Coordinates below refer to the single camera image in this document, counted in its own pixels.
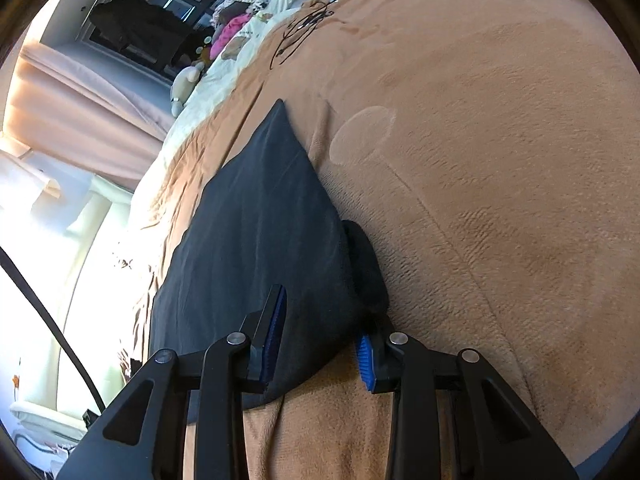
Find tangled black cables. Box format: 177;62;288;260
269;0;335;70

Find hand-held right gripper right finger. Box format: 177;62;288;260
354;312;581;480

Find pink curtain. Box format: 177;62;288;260
10;42;173;191

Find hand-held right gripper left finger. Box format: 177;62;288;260
57;284;288;480

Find brown blanket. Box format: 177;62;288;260
112;0;626;480

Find black bear print t-shirt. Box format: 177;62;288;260
147;99;391;408

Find beige stuffed toy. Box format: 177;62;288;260
170;62;203;118

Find cream duvet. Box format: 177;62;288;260
160;0;341;146

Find pink cloth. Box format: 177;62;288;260
210;12;251;61

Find dark purple cloth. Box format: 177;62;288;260
217;2;248;23

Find black hanging clothes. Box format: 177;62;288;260
92;0;211;73

